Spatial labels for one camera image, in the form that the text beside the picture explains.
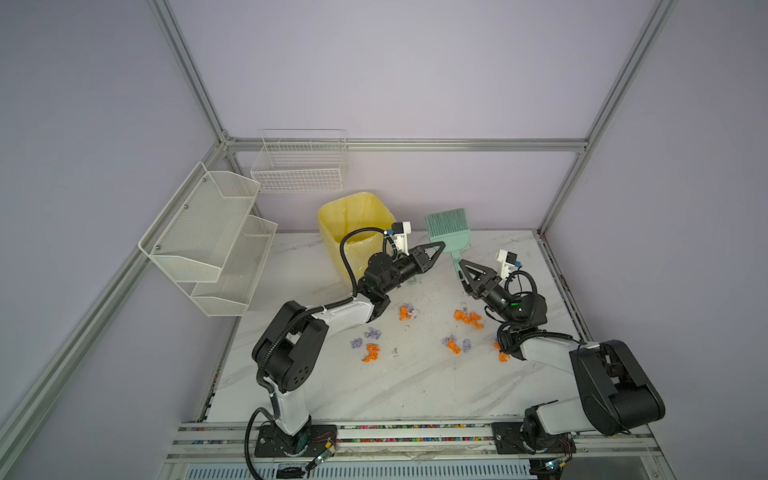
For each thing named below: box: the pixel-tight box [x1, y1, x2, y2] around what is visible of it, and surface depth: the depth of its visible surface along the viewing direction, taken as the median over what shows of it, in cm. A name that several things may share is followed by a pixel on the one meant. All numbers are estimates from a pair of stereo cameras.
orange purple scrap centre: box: [399, 304, 415, 321], surface depth 97 cm
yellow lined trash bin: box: [317, 191, 395, 285], surface depth 97 cm
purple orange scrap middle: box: [441, 333, 471, 355], surface depth 91 cm
